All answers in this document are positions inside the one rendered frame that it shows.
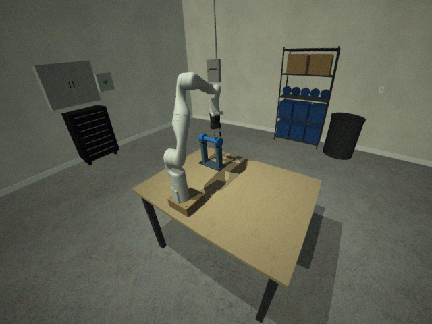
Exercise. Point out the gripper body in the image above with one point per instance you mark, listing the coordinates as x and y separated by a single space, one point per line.
215 121

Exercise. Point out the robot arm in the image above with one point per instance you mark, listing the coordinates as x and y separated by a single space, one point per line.
174 159

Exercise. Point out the blue dumbbell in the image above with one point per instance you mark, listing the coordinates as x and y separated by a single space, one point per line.
217 141

